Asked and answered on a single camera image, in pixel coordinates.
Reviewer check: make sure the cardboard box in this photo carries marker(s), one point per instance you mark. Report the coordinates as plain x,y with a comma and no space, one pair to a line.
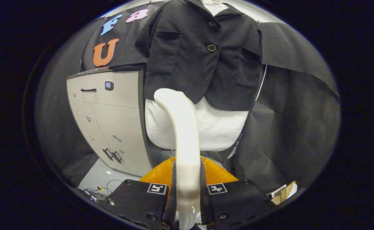
286,191

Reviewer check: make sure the black backdrop cloth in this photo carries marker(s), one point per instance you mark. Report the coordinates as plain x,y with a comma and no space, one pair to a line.
289,127

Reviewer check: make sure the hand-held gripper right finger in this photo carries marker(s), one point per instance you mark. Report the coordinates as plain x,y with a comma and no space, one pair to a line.
205,207

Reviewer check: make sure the thin white pole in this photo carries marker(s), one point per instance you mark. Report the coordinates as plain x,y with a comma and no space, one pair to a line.
262,80

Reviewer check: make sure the white garment steamer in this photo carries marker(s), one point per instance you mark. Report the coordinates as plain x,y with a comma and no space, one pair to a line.
187,153

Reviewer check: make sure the grey cabinet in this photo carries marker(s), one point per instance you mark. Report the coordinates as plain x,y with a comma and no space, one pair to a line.
116,111

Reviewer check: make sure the white mannequin torso on stand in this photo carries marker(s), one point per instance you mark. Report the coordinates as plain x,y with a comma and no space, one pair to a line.
219,127

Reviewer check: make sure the black suit jacket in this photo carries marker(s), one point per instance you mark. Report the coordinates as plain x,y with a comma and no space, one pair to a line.
187,64

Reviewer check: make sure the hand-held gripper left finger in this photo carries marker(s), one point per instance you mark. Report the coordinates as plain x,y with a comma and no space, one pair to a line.
171,207

